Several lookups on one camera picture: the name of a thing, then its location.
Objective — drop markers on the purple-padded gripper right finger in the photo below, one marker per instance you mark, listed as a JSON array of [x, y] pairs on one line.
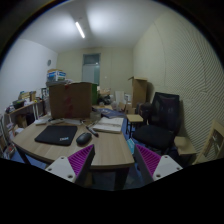
[[153, 166]]

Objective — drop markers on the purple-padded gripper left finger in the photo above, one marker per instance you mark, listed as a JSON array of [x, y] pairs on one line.
[[74, 168]]

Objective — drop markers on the black computer mouse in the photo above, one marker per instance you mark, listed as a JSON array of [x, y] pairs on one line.
[[84, 138]]

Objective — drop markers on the black mouse pad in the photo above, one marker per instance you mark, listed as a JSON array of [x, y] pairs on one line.
[[57, 135]]

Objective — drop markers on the black marker pen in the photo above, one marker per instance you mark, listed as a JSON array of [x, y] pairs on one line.
[[92, 131]]

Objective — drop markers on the round wooden table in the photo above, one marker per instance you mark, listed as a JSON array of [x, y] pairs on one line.
[[112, 153]]

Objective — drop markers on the small wooden stool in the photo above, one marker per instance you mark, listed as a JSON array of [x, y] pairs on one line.
[[131, 120]]

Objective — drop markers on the black mesh office chair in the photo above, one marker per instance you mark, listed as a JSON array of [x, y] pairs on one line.
[[163, 122]]

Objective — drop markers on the open white book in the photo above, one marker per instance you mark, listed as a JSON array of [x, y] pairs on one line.
[[111, 125]]

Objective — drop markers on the large brown cardboard box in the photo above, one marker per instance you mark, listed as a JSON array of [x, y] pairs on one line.
[[71, 100]]

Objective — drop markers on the wooden shelf with clutter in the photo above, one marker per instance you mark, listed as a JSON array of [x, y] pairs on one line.
[[23, 111]]

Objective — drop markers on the tall cardboard box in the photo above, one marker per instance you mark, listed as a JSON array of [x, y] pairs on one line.
[[139, 90]]

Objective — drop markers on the stacked boxes on shelf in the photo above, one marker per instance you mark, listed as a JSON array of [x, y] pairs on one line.
[[55, 75]]

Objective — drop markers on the grey door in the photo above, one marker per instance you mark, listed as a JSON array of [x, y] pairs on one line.
[[91, 68]]

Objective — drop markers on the ceiling fluorescent light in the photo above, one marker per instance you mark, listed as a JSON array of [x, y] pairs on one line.
[[80, 30]]

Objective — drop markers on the wooden frame chair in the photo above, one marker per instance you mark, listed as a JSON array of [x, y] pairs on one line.
[[214, 144]]

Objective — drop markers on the round wall clock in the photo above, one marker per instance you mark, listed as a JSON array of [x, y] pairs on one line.
[[49, 62]]

